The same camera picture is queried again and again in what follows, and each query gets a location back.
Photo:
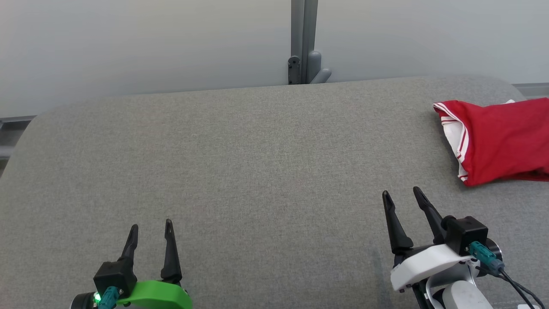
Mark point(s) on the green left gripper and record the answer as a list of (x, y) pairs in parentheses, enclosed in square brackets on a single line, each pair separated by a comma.
[(158, 296)]

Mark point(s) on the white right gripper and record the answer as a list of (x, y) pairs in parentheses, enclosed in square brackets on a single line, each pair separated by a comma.
[(424, 264)]

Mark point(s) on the red basketball jersey number 23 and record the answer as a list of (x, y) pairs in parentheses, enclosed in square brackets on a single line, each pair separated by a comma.
[(502, 141)]

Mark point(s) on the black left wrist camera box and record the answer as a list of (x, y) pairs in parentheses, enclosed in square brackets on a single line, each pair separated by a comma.
[(113, 277)]

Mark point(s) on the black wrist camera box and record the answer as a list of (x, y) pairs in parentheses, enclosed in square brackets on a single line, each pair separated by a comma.
[(113, 277), (465, 234)]

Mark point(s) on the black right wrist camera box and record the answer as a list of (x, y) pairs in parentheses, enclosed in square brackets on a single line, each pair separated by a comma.
[(465, 234)]

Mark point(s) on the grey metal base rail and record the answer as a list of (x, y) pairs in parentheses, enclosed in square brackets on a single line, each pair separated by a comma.
[(10, 137), (534, 90)]

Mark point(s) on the grey metal frame post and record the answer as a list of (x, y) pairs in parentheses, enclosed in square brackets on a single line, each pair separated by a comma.
[(302, 38)]

